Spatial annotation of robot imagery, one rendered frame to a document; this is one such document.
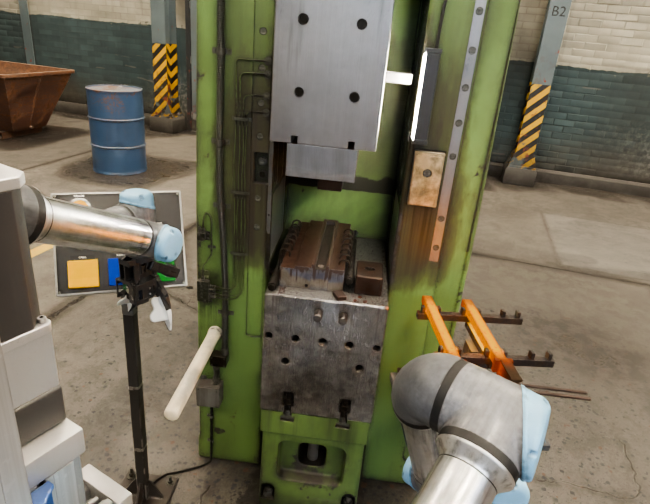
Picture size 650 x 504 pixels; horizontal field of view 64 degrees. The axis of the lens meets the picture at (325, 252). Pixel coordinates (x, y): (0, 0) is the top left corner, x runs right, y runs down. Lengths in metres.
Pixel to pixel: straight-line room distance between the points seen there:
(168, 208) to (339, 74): 0.61
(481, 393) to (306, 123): 0.93
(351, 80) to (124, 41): 7.73
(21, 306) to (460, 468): 0.55
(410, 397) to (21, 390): 0.51
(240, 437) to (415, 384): 1.49
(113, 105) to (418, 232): 4.66
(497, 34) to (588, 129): 5.98
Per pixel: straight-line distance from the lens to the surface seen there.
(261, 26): 1.61
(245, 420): 2.16
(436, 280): 1.78
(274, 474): 2.05
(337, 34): 1.44
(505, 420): 0.76
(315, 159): 1.48
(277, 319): 1.63
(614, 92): 7.54
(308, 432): 1.88
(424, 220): 1.68
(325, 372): 1.72
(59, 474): 0.66
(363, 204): 2.01
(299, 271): 1.61
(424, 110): 1.56
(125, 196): 1.25
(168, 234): 1.09
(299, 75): 1.45
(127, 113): 5.99
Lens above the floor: 1.67
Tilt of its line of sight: 23 degrees down
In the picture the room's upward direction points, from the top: 5 degrees clockwise
